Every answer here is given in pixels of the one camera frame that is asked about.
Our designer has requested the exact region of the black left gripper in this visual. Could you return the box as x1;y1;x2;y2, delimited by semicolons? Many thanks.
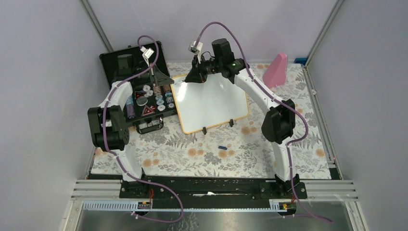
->
131;62;174;86

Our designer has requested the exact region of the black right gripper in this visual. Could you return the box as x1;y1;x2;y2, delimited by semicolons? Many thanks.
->
185;54;222;84

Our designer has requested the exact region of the yellow framed whiteboard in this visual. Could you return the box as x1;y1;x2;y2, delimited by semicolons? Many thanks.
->
170;74;250;134

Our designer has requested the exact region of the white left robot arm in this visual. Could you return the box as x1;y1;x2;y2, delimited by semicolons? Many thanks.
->
88;53;177;153

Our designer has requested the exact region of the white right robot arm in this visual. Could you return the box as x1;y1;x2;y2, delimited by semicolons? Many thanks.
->
185;38;295;198

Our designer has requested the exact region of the black poker chip case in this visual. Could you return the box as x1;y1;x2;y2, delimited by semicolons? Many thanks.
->
99;41;177;134

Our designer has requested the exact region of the clear round dealer button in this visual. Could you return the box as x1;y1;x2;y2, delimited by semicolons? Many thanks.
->
136;96;148;106

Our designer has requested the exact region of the red black all-in triangle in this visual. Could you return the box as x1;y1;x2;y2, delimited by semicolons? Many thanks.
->
141;105;155;116

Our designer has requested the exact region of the pink wedge eraser block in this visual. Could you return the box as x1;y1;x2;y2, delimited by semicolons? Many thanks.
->
262;52;288;88

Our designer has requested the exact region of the floral patterned table mat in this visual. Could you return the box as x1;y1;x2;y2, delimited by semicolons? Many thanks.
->
90;62;332;180

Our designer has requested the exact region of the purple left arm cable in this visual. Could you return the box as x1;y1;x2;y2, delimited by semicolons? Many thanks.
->
102;35;185;224

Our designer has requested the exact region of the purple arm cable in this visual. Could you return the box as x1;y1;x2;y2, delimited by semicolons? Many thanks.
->
195;21;334;224
102;35;185;224

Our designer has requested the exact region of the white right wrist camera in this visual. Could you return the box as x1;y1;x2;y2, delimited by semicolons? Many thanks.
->
188;41;203;64

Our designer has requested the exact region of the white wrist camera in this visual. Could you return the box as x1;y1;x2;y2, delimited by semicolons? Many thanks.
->
188;41;203;64
140;46;154;66

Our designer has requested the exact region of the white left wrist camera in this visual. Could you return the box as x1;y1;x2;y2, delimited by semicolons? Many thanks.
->
140;46;154;66

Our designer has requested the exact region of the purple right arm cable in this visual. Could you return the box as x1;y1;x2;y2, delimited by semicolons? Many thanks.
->
195;21;334;224

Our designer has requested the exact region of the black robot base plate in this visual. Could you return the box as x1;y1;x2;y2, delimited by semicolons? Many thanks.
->
119;175;307;209

